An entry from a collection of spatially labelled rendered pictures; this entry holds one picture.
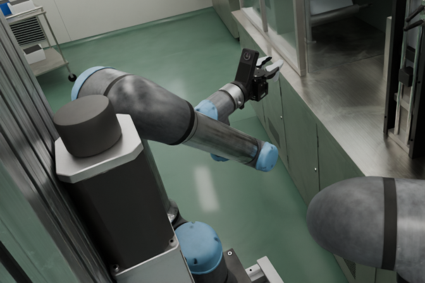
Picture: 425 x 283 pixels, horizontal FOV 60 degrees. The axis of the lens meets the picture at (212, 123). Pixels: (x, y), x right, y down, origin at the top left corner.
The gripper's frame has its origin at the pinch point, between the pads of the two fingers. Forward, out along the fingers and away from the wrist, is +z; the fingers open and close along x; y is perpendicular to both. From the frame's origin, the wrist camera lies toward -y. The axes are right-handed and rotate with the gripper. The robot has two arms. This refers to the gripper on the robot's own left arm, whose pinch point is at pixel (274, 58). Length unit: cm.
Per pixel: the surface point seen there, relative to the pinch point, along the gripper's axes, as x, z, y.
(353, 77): 5, 54, 33
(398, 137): 37.0, 17.7, 26.5
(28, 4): -380, 73, 78
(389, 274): 51, -7, 61
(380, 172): 38.0, 1.6, 28.7
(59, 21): -497, 152, 153
